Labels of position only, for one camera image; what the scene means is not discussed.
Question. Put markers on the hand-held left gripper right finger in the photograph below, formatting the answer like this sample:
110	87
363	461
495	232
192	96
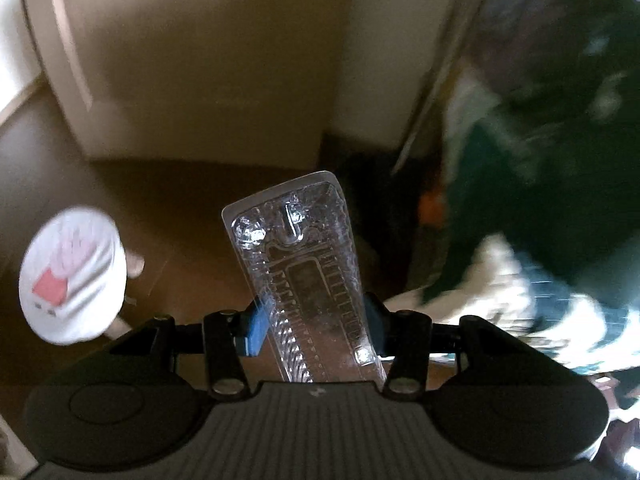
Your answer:
375	325

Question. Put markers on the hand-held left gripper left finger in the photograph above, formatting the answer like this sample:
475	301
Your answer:
255	330

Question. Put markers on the clear plastic blister pack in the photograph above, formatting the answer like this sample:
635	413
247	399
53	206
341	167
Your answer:
305	270

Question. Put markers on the teal plastic bin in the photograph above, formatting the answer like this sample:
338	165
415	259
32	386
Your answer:
540	170

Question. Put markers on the teal white crocheted blanket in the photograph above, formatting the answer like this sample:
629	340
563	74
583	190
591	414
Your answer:
530	305

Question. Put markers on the black folding walking stick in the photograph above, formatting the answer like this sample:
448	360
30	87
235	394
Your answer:
445	65

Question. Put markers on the beige door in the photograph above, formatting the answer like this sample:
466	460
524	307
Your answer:
190	60

